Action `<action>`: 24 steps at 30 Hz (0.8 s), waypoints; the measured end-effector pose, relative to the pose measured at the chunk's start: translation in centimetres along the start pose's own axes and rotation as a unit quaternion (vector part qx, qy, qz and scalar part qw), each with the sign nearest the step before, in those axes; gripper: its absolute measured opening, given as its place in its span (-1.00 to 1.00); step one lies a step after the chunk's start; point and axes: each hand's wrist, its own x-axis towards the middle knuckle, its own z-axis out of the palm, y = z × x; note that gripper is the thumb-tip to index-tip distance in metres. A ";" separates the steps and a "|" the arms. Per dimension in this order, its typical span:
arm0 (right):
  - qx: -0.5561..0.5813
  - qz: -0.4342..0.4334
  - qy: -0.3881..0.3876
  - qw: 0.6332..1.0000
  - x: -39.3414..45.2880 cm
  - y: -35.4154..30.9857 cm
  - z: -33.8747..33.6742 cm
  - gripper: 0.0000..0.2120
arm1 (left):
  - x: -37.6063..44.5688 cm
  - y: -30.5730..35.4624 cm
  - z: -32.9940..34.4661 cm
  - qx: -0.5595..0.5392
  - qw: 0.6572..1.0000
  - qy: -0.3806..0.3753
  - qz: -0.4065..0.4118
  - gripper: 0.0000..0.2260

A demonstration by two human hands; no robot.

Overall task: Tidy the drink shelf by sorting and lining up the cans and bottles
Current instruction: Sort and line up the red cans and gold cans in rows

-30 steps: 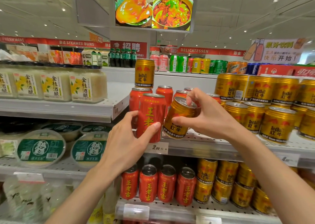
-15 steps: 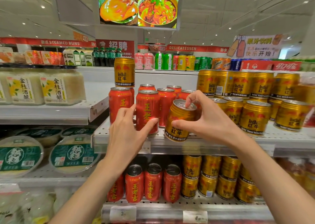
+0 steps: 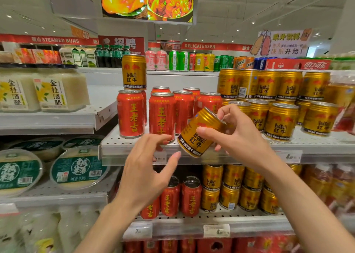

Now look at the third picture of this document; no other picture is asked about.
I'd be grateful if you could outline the row of amber drink bottles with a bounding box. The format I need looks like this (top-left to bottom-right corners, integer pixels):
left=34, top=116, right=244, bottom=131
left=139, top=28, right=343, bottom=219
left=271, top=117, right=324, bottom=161
left=302, top=163, right=355, bottom=214

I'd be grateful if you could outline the red cola carton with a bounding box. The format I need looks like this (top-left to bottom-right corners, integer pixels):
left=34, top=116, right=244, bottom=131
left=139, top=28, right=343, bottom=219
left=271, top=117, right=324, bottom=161
left=265, top=58, right=332, bottom=71

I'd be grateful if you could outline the row of white green cartons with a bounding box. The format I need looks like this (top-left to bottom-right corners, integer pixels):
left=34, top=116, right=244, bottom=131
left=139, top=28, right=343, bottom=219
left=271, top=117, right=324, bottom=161
left=59, top=47, right=97, bottom=68

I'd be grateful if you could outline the red herbal drink can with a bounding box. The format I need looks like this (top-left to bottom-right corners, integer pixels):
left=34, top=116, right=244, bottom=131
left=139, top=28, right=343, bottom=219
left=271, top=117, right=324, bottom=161
left=160, top=176, right=181, bottom=217
left=140, top=197, right=161, bottom=220
left=181, top=176, right=202, bottom=217

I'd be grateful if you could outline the group of orange cans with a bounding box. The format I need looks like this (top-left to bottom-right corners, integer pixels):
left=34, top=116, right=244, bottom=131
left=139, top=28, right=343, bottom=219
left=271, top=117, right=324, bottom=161
left=234, top=56, right=255, bottom=70

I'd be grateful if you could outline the red banner sign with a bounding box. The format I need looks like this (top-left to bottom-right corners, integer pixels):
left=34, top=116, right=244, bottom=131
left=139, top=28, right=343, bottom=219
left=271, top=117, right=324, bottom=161
left=148, top=41, right=253, bottom=52
left=0, top=33, right=99, bottom=46

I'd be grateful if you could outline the stack of small gold cans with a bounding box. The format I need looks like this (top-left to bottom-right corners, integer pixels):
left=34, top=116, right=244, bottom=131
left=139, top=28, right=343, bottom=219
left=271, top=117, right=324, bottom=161
left=201, top=164, right=303, bottom=215

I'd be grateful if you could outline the white price tag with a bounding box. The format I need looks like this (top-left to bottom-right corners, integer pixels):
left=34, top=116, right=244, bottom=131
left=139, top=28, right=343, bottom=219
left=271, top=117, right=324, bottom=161
left=123, top=223, right=153, bottom=240
left=153, top=151, right=167, bottom=165
left=275, top=150, right=303, bottom=164
left=203, top=224, right=231, bottom=238

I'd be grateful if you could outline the white top shelf board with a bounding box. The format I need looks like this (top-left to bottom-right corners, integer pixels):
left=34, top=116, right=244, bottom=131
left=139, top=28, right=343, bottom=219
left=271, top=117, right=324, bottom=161
left=78, top=67, right=355, bottom=77

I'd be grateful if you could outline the row of red tea cans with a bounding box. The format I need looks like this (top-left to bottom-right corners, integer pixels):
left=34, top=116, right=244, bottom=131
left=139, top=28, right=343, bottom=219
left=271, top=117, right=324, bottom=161
left=117, top=86, right=222, bottom=142

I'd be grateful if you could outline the white metal shelf board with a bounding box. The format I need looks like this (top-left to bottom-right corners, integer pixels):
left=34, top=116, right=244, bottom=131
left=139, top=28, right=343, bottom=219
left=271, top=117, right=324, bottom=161
left=99, top=122, right=355, bottom=166
left=0, top=85, right=124, bottom=136
left=0, top=167, right=121, bottom=208
left=122, top=206, right=294, bottom=241

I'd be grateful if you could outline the white rice tub yellow label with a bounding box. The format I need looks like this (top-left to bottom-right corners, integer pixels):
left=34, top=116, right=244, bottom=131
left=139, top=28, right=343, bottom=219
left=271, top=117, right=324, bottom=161
left=0, top=66, right=40, bottom=113
left=33, top=66, right=91, bottom=112

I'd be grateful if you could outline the row of dark green bottles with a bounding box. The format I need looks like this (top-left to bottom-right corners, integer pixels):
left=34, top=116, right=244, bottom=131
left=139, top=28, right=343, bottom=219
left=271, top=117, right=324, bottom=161
left=95, top=45, right=131, bottom=68

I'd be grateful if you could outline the round tub green lid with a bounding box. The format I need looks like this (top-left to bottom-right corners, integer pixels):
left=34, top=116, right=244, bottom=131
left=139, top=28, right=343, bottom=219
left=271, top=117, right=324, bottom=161
left=0, top=149, right=44, bottom=198
left=62, top=135, right=105, bottom=151
left=50, top=146, right=110, bottom=191
left=5, top=137, right=65, bottom=162

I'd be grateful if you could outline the row of orange packets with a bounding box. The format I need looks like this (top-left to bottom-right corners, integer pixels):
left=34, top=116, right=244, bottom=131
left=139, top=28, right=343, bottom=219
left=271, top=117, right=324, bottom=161
left=12, top=48, right=62, bottom=65

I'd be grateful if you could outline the yellow drink can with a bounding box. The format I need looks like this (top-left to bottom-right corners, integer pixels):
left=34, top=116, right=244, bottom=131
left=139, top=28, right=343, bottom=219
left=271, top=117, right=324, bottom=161
left=204, top=53, right=216, bottom=72
left=194, top=53, right=206, bottom=72

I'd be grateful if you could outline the pink drink can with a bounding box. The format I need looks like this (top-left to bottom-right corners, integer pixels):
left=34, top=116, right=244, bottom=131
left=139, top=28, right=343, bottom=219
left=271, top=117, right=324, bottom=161
left=156, top=50, right=169, bottom=71
left=145, top=50, right=157, bottom=71

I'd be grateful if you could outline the white juice bottle sign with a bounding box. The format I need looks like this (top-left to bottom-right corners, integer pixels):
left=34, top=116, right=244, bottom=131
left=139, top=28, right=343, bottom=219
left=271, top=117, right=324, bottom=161
left=250, top=29, right=313, bottom=58

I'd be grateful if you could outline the wrapped pack of amber bottles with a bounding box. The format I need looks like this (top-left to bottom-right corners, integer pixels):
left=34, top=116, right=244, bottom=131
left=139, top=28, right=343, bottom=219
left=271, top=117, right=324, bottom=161
left=323, top=74, right=355, bottom=135

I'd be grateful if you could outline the person's right forearm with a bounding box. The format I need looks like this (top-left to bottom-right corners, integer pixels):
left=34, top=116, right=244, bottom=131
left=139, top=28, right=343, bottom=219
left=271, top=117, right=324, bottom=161
left=261, top=156, right=355, bottom=253

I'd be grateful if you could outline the group of gold cans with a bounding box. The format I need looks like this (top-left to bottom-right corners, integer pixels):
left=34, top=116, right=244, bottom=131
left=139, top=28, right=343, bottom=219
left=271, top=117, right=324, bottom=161
left=217, top=68, right=339, bottom=142

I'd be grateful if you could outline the person's right hand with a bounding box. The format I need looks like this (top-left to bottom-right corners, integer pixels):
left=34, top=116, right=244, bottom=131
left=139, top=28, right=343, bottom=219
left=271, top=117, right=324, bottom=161
left=196, top=104, right=273, bottom=173

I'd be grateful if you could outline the person's left hand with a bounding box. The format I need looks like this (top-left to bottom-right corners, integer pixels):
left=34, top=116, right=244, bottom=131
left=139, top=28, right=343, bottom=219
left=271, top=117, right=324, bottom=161
left=115, top=133, right=182, bottom=210

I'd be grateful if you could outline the row of red drink packs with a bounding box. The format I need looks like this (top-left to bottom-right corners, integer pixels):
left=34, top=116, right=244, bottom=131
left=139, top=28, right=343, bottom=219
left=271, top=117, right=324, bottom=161
left=123, top=235, right=301, bottom=253

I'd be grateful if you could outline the green drink can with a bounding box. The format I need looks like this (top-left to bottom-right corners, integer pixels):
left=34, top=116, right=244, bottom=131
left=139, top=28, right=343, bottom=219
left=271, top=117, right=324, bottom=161
left=179, top=51, right=190, bottom=72
left=168, top=50, right=180, bottom=71

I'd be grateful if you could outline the group of dark green cans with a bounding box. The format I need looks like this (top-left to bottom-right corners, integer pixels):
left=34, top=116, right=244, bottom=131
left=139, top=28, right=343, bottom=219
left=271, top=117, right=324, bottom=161
left=213, top=55, right=235, bottom=72

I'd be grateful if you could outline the pile of clear white bags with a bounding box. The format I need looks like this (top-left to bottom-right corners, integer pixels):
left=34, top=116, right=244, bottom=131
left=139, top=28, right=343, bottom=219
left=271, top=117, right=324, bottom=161
left=0, top=205, right=100, bottom=253

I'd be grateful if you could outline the gold energy drink can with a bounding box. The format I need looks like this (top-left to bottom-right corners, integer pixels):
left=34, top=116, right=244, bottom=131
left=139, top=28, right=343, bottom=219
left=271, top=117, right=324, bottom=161
left=122, top=54, right=147, bottom=91
left=177, top=107, right=227, bottom=158

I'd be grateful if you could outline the red poster with chef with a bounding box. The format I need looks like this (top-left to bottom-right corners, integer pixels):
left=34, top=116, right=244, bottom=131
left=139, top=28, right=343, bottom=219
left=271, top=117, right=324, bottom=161
left=98, top=35, right=145, bottom=56

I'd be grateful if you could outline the group of blue cans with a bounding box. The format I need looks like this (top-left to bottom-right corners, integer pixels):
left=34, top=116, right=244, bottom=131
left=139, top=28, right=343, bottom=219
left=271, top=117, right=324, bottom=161
left=253, top=57, right=269, bottom=70

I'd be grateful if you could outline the person's left forearm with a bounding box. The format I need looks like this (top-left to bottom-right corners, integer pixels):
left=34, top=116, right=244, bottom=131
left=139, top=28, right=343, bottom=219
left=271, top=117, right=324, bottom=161
left=73, top=199, right=140, bottom=253

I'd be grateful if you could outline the hanging food picture screen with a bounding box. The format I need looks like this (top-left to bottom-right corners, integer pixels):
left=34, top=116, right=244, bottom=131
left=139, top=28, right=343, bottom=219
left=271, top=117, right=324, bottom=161
left=99, top=0, right=196, bottom=25

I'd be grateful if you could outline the row of pale green bottles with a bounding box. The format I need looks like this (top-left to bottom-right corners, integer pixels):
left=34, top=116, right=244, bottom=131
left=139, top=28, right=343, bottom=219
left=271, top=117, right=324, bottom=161
left=319, top=51, right=355, bottom=71

